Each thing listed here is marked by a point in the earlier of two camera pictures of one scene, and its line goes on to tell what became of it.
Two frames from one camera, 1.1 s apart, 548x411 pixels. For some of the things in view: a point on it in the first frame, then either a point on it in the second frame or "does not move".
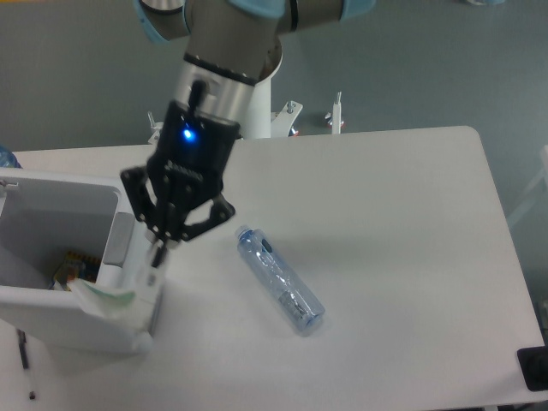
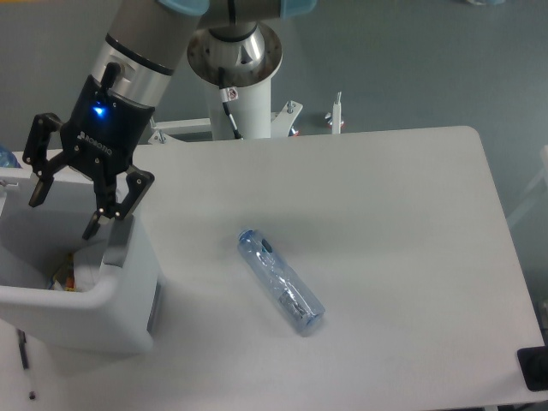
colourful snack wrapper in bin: [75, 266] does not move
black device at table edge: [533, 364] does not move
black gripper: [191, 154] to [104, 131]
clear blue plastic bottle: [295, 295] does not move
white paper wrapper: [134, 310] to [84, 270]
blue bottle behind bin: [8, 159] does not move
